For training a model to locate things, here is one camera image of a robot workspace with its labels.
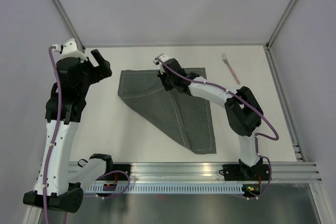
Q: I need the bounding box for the aluminium rail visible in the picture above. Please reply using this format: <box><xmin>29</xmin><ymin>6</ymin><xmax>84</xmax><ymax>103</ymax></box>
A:
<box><xmin>264</xmin><ymin>46</ymin><xmax>306</xmax><ymax>162</ymax></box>
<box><xmin>130</xmin><ymin>162</ymin><xmax>322</xmax><ymax>184</ymax></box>

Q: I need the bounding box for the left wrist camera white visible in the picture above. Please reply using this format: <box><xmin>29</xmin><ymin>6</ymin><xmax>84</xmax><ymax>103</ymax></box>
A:
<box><xmin>51</xmin><ymin>38</ymin><xmax>88</xmax><ymax>61</ymax></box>

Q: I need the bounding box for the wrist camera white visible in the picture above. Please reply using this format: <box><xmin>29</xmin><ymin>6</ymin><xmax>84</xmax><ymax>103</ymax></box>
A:
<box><xmin>51</xmin><ymin>38</ymin><xmax>88</xmax><ymax>61</ymax></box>
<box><xmin>153</xmin><ymin>54</ymin><xmax>170</xmax><ymax>65</ymax></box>

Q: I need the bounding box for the left aluminium frame post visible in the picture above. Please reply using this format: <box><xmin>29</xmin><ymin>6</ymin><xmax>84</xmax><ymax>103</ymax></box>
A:
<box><xmin>50</xmin><ymin>0</ymin><xmax>85</xmax><ymax>52</ymax></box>

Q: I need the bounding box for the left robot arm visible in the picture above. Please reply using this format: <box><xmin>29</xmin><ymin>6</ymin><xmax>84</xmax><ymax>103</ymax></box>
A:
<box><xmin>23</xmin><ymin>49</ymin><xmax>114</xmax><ymax>213</ymax></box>

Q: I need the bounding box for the aluminium frame post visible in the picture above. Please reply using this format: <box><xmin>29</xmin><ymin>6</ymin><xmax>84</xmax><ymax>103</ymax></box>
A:
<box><xmin>265</xmin><ymin>0</ymin><xmax>299</xmax><ymax>51</ymax></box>
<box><xmin>50</xmin><ymin>0</ymin><xmax>85</xmax><ymax>52</ymax></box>

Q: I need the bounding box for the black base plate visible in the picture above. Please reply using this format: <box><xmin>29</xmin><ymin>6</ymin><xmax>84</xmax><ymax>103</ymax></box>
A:
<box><xmin>221</xmin><ymin>164</ymin><xmax>270</xmax><ymax>182</ymax></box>
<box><xmin>103</xmin><ymin>164</ymin><xmax>132</xmax><ymax>182</ymax></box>

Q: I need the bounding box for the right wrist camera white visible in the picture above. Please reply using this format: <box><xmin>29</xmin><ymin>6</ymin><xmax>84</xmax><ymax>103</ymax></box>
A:
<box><xmin>153</xmin><ymin>54</ymin><xmax>170</xmax><ymax>65</ymax></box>

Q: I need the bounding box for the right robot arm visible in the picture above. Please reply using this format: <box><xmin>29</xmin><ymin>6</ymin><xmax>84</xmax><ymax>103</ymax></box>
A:
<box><xmin>153</xmin><ymin>54</ymin><xmax>271</xmax><ymax>180</ymax></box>

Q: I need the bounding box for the aluminium front rail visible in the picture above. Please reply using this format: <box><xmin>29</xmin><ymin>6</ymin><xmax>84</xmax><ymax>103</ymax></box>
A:
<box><xmin>130</xmin><ymin>162</ymin><xmax>322</xmax><ymax>184</ymax></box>

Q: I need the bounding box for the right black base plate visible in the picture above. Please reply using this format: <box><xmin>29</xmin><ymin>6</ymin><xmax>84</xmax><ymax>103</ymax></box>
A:
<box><xmin>221</xmin><ymin>164</ymin><xmax>270</xmax><ymax>182</ymax></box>

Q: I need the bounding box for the right side aluminium rail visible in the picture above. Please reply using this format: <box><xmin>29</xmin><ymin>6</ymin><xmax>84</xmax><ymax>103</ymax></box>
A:
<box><xmin>264</xmin><ymin>46</ymin><xmax>306</xmax><ymax>162</ymax></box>

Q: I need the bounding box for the right aluminium frame post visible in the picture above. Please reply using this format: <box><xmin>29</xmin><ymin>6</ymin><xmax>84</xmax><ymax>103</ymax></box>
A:
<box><xmin>265</xmin><ymin>0</ymin><xmax>299</xmax><ymax>51</ymax></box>

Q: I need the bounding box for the white slotted cable duct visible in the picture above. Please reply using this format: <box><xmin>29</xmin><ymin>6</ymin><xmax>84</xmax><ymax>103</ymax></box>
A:
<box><xmin>86</xmin><ymin>182</ymin><xmax>244</xmax><ymax>195</ymax></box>

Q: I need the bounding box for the grey cloth napkin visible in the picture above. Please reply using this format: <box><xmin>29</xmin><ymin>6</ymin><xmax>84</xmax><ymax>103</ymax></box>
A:
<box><xmin>118</xmin><ymin>70</ymin><xmax>217</xmax><ymax>155</ymax></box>

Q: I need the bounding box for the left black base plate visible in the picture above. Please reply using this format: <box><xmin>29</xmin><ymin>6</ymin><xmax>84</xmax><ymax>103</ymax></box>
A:
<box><xmin>103</xmin><ymin>164</ymin><xmax>132</xmax><ymax>182</ymax></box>

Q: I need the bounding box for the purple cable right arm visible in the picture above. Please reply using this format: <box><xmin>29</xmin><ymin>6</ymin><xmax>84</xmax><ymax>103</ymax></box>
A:
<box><xmin>154</xmin><ymin>57</ymin><xmax>279</xmax><ymax>201</ymax></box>

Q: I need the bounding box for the fork with pink handle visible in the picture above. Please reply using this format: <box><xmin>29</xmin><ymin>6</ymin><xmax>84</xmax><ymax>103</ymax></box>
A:
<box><xmin>222</xmin><ymin>53</ymin><xmax>240</xmax><ymax>85</ymax></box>

